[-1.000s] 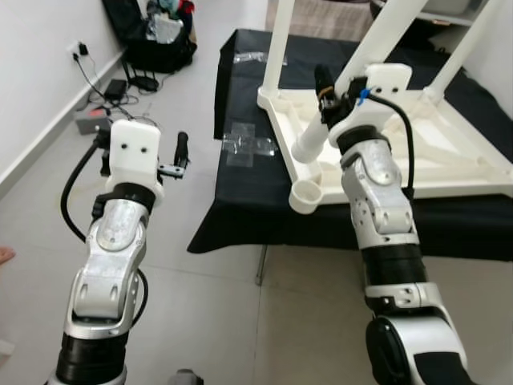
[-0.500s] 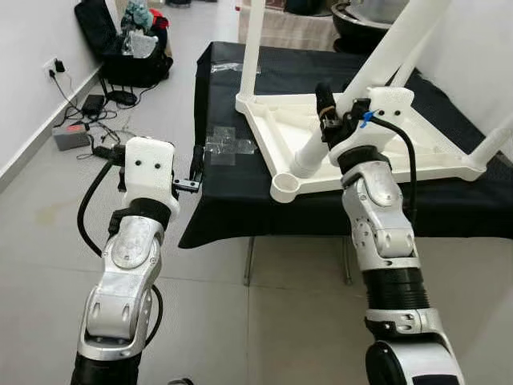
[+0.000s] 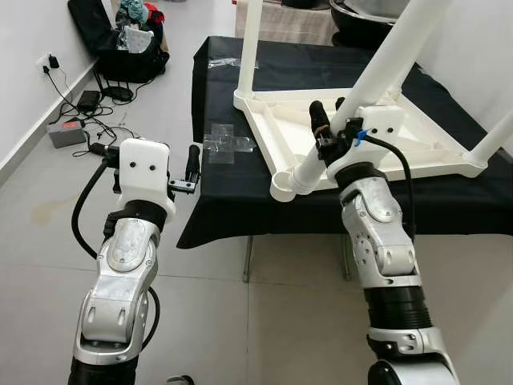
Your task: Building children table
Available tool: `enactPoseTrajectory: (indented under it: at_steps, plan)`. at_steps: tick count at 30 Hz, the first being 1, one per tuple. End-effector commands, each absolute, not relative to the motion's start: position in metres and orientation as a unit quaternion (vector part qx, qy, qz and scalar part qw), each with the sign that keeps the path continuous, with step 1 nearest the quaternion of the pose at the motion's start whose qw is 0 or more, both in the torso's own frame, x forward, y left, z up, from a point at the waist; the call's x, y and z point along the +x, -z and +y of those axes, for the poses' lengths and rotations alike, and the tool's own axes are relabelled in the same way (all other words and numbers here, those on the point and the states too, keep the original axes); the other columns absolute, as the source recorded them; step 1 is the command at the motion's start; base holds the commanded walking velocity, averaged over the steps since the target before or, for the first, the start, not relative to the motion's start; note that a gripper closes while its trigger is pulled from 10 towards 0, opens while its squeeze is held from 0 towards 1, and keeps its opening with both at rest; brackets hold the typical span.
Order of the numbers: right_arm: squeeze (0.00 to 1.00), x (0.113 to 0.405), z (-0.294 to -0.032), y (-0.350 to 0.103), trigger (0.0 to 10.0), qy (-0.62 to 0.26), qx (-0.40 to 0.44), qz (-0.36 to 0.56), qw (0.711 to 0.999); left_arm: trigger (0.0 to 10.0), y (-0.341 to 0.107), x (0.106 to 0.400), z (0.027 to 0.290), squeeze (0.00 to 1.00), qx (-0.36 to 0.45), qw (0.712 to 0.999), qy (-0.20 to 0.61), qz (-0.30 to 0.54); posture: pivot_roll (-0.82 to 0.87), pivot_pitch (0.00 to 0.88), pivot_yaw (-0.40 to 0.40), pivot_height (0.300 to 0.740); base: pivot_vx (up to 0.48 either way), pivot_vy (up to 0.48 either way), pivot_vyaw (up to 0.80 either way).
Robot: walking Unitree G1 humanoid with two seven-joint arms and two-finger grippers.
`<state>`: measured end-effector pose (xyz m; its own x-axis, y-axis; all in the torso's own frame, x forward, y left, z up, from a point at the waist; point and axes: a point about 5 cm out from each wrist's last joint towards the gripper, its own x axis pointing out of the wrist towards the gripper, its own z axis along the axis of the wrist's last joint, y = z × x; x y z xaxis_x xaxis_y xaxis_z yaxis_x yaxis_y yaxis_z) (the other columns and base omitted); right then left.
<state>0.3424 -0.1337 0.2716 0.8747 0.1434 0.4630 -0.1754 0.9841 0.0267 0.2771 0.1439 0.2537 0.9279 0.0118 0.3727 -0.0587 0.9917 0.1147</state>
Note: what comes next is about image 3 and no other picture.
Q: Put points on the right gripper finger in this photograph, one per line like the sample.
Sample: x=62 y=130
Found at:
x=318 y=116

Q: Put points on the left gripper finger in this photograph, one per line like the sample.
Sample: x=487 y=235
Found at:
x=192 y=160

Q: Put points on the white plastic table leg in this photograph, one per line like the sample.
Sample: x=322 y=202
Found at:
x=493 y=140
x=393 y=56
x=250 y=40

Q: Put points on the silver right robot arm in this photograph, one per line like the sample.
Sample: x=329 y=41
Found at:
x=377 y=241

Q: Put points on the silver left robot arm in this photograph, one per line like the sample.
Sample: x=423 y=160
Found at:
x=120 y=265

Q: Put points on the yellow rubber band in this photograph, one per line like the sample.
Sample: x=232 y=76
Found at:
x=321 y=127

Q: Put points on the beige cloth covered bench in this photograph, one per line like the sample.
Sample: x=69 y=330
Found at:
x=296 y=24

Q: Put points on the black round bowl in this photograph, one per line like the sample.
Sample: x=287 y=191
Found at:
x=361 y=28

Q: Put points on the black router with antennas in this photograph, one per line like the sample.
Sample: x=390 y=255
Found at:
x=120 y=94

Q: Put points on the clear tape strip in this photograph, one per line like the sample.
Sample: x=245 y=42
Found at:
x=224 y=62

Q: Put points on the black power brick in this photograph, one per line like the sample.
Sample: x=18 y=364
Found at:
x=88 y=100

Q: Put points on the clear plastic storage box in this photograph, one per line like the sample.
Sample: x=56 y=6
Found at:
x=373 y=6

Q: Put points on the grey box with red label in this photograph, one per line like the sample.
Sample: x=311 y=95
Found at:
x=66 y=135

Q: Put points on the clear plastic bag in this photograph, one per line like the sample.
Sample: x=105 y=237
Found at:
x=136 y=38

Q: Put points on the red cloth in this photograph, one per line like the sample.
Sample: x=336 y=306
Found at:
x=155 y=13

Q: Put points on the teal cloth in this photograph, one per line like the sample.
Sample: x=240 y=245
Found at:
x=133 y=10

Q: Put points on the black open suitcase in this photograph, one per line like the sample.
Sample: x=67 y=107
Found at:
x=88 y=24

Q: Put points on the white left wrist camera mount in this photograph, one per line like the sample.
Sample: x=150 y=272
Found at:
x=144 y=160

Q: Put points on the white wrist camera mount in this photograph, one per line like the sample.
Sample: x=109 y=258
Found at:
x=385 y=124
x=144 y=160

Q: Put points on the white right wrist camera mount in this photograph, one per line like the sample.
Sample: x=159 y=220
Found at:
x=385 y=124

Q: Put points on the grey metal table frame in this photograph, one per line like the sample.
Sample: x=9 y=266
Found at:
x=247 y=261

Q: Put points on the black wall plug charger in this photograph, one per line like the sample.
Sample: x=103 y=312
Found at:
x=54 y=62

